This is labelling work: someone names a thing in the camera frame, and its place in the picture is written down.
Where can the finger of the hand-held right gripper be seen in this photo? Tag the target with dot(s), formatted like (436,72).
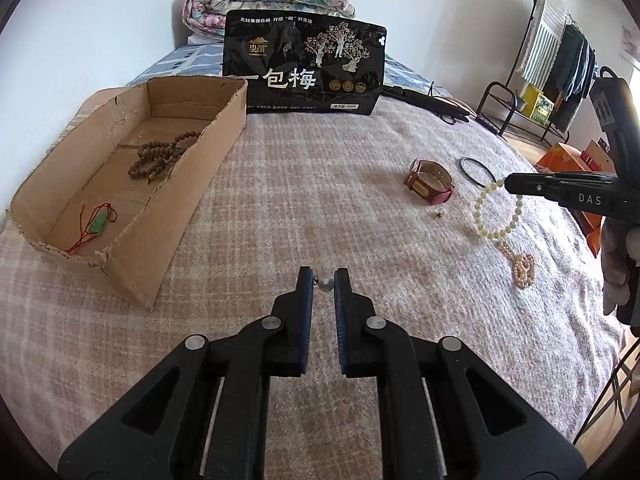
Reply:
(560,187)

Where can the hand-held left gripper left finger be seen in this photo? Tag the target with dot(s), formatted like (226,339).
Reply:
(307,305)

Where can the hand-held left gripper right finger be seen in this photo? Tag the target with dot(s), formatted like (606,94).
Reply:
(340,310)

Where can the grey pearl earring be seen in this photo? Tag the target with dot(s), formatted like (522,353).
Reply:
(326,284)

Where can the person's right hand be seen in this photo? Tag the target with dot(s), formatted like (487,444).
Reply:
(616,265)

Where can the orange cardboard box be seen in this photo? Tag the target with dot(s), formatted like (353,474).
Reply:
(560,160)

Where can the yellow green box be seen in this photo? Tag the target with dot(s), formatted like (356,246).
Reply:
(537,105)

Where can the dark green hanging garment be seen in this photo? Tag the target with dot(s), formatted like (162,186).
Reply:
(567,65)

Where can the low black metal shelf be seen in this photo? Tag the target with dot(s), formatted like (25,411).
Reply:
(495,105)

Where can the pink plaid blanket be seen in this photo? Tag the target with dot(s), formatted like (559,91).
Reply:
(300,185)

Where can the black metal clothes rack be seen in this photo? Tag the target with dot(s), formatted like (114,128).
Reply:
(520,55)

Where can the grey striped hanging cloth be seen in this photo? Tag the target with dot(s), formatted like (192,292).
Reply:
(545,30)

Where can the black printed snack bag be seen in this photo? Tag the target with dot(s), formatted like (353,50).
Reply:
(300,60)

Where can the blue patterned bed sheet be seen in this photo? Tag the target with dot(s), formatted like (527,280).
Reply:
(190,57)

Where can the folded floral quilt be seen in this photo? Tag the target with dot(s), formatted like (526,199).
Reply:
(260,0)

